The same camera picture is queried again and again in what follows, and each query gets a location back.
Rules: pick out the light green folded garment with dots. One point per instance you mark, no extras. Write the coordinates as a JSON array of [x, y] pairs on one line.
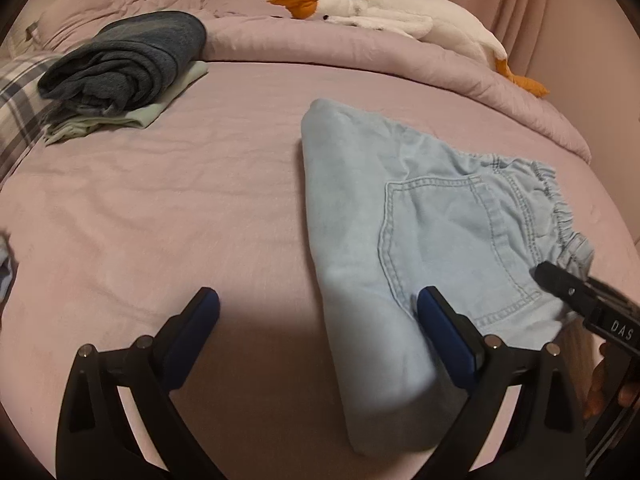
[[74, 126]]

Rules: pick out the pink quilt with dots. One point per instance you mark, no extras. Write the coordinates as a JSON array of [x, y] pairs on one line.
[[252, 31]]

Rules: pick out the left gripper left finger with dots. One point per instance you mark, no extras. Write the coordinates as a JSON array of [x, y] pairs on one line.
[[95, 439]]

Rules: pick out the light blue denim pants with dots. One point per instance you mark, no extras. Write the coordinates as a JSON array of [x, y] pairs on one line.
[[390, 211]]

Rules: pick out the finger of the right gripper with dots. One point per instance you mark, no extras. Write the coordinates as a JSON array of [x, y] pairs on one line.
[[582, 296]]

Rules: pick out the dark blue folded jeans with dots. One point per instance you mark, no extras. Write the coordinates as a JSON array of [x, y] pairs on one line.
[[127, 65]]

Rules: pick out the white goose plush toy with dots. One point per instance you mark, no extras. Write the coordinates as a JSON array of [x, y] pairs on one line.
[[440, 22]]

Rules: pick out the plaid pillow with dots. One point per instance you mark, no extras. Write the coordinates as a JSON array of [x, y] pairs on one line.
[[22, 108]]

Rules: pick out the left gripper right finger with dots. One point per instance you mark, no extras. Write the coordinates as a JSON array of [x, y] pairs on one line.
[[544, 437]]

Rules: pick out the pink bed sheet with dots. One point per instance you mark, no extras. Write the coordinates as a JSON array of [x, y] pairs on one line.
[[115, 232]]

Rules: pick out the blue frayed denim garment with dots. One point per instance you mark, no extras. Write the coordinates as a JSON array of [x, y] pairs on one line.
[[8, 268]]

